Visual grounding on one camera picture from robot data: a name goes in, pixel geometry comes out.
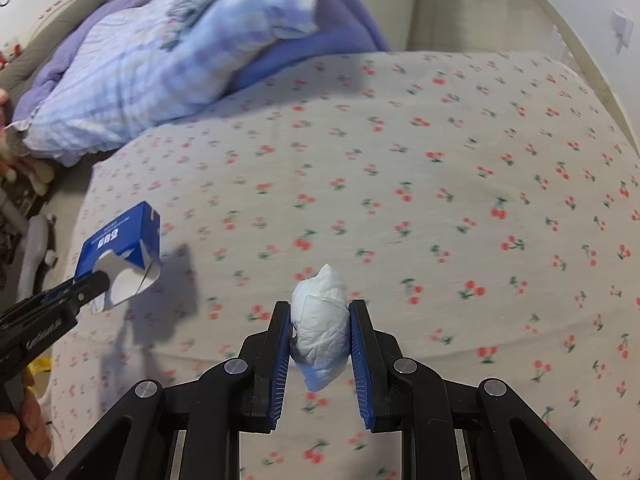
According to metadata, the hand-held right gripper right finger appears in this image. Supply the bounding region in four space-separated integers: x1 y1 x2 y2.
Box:
348 300 598 480

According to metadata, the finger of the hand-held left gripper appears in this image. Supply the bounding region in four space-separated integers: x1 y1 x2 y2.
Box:
55 271 111 318
0 279 97 323

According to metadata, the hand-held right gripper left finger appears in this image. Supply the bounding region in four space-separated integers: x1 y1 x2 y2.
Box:
50 301 293 480

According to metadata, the white tissue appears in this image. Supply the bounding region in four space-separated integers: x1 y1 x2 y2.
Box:
290 263 349 392

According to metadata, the blue milk carton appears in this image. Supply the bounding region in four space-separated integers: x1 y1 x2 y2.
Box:
74 201 162 313

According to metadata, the person's left hand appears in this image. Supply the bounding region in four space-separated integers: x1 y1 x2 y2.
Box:
0 370 53 461

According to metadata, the cherry print bed sheet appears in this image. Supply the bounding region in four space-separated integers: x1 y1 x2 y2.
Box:
40 50 640 480

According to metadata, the blue plaid quilt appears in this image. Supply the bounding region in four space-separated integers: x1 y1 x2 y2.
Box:
10 0 321 166

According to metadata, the grey cushion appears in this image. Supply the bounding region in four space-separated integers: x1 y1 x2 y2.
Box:
0 0 157 106

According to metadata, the purple blanket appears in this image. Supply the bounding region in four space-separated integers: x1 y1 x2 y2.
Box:
15 0 392 98

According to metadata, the grey chair frame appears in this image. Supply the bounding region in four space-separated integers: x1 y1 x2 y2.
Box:
0 200 52 283

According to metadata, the white wall socket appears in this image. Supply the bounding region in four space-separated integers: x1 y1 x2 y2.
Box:
609 8 632 54

